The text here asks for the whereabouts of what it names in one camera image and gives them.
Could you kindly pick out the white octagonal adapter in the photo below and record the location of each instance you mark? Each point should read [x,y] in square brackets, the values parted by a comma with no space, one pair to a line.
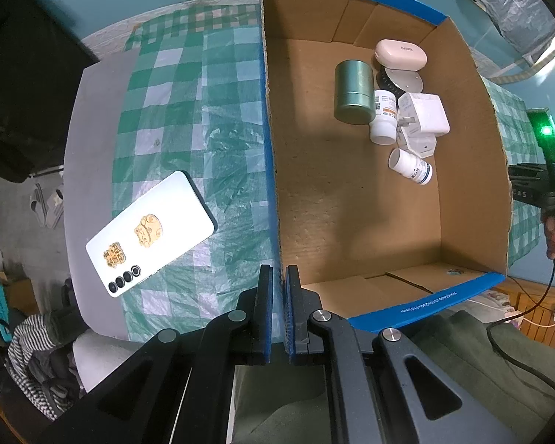
[421,145]

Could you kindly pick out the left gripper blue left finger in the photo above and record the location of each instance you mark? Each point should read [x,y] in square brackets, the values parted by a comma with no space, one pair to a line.
[262,316]

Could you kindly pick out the round white disc device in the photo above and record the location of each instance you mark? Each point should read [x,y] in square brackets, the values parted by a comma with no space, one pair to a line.
[399,81]

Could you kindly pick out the grey table board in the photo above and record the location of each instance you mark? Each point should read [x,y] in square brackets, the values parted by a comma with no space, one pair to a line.
[87,184]

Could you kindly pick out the silver foil window cover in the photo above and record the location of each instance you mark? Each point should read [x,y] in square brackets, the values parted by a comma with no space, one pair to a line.
[527,25]

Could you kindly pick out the white cube charger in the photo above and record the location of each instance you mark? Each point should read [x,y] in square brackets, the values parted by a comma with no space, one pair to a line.
[424,112]

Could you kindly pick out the white pill bottle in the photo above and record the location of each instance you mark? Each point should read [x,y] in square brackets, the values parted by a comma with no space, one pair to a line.
[383,128]

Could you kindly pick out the blue cardboard box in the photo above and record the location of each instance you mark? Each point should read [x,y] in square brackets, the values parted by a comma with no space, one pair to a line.
[379,249]

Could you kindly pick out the green metal tin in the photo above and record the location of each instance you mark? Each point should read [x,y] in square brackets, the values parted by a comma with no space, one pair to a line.
[354,100]

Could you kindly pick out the white smartphone with stickers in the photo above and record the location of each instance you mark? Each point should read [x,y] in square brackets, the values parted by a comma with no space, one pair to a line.
[166,222]

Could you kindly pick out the white oval earbuds case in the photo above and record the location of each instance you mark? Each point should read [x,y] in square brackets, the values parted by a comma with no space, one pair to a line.
[400,55]

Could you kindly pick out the green checkered plastic tablecloth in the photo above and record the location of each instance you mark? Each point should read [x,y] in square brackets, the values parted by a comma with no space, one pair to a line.
[194,104]

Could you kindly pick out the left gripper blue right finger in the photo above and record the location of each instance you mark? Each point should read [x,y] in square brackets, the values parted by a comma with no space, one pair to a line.
[303,347]

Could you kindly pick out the small white blue bottle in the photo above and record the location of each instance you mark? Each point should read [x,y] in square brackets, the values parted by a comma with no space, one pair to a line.
[410,166]

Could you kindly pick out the striped cloth pile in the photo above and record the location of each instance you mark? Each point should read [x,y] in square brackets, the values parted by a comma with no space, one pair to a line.
[40,360]

